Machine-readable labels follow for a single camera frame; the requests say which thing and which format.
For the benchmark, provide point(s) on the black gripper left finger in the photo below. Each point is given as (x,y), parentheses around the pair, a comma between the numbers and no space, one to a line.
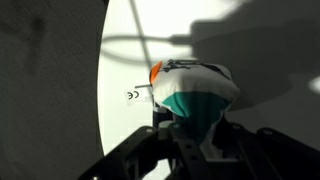
(140,153)

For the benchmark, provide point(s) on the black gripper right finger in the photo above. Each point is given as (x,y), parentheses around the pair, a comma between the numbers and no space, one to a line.
(266,156)

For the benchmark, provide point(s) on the white teal fabric pouch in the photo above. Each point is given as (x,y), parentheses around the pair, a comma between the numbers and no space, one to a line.
(193,93)

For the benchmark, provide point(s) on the white CE label tag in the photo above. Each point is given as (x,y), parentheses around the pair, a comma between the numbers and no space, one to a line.
(136,97)

